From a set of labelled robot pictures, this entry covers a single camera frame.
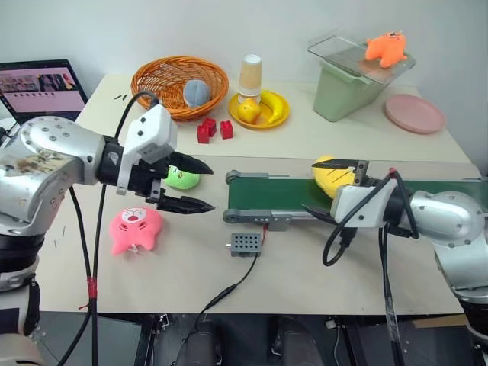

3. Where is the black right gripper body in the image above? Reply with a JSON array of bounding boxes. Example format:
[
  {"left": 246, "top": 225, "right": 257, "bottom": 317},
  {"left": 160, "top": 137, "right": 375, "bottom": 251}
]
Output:
[{"left": 353, "top": 159, "right": 371, "bottom": 188}]

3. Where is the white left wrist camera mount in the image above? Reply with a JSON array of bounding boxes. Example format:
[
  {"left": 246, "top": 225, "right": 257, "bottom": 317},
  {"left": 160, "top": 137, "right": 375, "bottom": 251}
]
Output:
[{"left": 116, "top": 104, "right": 178, "bottom": 196}]

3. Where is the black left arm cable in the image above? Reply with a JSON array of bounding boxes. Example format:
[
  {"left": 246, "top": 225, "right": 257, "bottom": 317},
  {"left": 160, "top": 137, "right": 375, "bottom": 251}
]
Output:
[
  {"left": 88, "top": 90, "right": 160, "bottom": 366},
  {"left": 56, "top": 185, "right": 96, "bottom": 366}
]

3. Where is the paper cup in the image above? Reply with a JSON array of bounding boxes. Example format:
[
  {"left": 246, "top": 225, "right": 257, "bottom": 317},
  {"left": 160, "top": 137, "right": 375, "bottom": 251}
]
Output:
[{"left": 237, "top": 53, "right": 265, "bottom": 104}]

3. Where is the grey-blue plush toy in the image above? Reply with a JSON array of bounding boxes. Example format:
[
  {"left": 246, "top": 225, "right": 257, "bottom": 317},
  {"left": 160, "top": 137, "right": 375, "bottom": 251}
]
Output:
[{"left": 183, "top": 79, "right": 212, "bottom": 108}]

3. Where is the green plush toy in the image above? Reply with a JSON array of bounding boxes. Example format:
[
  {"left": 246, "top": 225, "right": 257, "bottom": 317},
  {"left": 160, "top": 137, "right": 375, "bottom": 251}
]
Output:
[{"left": 163, "top": 164, "right": 201, "bottom": 191}]

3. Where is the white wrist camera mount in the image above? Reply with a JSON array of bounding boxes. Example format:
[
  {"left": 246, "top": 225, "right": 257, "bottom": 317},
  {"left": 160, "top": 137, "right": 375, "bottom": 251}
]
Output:
[
  {"left": 116, "top": 104, "right": 178, "bottom": 196},
  {"left": 329, "top": 178, "right": 398, "bottom": 230}
]

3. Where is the pink plush toy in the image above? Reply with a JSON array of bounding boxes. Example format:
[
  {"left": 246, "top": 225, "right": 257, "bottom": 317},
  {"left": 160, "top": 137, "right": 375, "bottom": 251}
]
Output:
[{"left": 109, "top": 206, "right": 165, "bottom": 256}]

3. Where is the pale green bin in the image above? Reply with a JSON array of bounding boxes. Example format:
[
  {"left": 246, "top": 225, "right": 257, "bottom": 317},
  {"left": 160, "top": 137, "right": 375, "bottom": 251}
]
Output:
[{"left": 313, "top": 59, "right": 387, "bottom": 124}]

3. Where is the orange woven basket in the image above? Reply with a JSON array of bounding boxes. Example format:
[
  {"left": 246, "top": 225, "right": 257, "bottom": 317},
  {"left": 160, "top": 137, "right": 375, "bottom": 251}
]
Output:
[{"left": 130, "top": 55, "right": 230, "bottom": 123}]

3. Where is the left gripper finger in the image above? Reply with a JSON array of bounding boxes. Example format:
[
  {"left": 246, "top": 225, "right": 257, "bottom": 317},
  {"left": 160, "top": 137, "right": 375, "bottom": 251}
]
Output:
[
  {"left": 155, "top": 195, "right": 217, "bottom": 215},
  {"left": 166, "top": 152, "right": 214, "bottom": 176}
]

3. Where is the thin white cable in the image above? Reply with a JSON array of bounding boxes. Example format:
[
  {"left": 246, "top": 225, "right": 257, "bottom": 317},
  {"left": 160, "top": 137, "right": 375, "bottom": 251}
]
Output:
[{"left": 329, "top": 323, "right": 345, "bottom": 360}]

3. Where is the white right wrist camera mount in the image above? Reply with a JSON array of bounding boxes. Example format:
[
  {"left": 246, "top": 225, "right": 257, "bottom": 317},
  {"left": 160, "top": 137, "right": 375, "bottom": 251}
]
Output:
[{"left": 329, "top": 178, "right": 398, "bottom": 230}]

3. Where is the green conveyor belt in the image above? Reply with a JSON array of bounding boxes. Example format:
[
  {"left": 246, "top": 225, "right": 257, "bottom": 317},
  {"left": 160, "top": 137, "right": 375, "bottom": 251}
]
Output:
[{"left": 222, "top": 169, "right": 488, "bottom": 233}]

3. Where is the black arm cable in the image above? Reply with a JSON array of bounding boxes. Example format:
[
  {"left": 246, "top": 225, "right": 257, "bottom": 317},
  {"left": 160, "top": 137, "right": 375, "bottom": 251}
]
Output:
[
  {"left": 56, "top": 185, "right": 96, "bottom": 366},
  {"left": 322, "top": 168, "right": 420, "bottom": 268},
  {"left": 379, "top": 224, "right": 406, "bottom": 366},
  {"left": 88, "top": 90, "right": 160, "bottom": 366}
]

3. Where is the yellow plush toy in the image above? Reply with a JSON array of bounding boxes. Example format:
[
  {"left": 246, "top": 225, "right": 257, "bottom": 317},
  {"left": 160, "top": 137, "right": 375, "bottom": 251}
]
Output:
[{"left": 311, "top": 154, "right": 361, "bottom": 200}]

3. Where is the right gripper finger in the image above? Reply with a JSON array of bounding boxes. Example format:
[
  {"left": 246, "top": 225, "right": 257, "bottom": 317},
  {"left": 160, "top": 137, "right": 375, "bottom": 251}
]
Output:
[
  {"left": 302, "top": 204, "right": 337, "bottom": 226},
  {"left": 310, "top": 159, "right": 360, "bottom": 173}
]

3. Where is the black control box cable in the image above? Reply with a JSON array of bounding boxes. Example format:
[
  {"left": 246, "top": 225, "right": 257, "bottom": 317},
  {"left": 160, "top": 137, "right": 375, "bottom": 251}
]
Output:
[{"left": 193, "top": 254, "right": 261, "bottom": 333}]

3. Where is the yellow toy pepper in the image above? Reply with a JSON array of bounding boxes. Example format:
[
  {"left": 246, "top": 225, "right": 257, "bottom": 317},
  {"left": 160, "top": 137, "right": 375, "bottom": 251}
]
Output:
[{"left": 237, "top": 97, "right": 262, "bottom": 124}]

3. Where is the yellow plate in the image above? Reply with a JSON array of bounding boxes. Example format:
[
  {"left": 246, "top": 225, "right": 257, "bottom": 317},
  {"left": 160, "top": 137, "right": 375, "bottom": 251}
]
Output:
[{"left": 227, "top": 90, "right": 292, "bottom": 131}]

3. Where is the orange plush toy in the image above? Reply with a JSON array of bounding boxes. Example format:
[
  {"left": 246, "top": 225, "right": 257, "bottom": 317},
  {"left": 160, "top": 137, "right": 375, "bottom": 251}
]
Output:
[{"left": 364, "top": 31, "right": 409, "bottom": 69}]

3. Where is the laptop screen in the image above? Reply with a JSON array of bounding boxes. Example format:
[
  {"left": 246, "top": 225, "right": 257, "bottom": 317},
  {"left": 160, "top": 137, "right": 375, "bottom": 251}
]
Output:
[{"left": 0, "top": 58, "right": 91, "bottom": 124}]

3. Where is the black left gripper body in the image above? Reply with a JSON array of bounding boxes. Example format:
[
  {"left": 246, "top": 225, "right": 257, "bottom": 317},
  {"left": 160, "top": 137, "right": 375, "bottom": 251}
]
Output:
[{"left": 127, "top": 153, "right": 173, "bottom": 205}]

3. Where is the pink plate stack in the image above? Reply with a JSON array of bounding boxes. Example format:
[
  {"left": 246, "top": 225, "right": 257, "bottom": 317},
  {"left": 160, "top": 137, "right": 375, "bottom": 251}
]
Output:
[{"left": 382, "top": 94, "right": 447, "bottom": 135}]

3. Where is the yellow toy banana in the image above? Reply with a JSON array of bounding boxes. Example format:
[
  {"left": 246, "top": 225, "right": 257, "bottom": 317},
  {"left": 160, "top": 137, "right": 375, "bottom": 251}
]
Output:
[{"left": 260, "top": 90, "right": 290, "bottom": 124}]

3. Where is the large red building block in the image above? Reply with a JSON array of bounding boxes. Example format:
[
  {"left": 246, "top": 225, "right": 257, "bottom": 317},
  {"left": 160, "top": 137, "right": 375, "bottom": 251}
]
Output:
[{"left": 196, "top": 117, "right": 218, "bottom": 145}]

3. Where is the grey perforated control box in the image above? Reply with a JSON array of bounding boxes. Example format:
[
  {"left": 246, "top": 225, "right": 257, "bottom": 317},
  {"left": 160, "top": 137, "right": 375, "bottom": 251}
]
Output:
[{"left": 224, "top": 233, "right": 265, "bottom": 258}]

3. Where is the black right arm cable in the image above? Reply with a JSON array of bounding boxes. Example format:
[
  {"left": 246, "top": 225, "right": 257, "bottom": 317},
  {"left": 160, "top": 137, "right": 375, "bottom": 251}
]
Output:
[
  {"left": 379, "top": 224, "right": 406, "bottom": 366},
  {"left": 322, "top": 168, "right": 420, "bottom": 268}
]

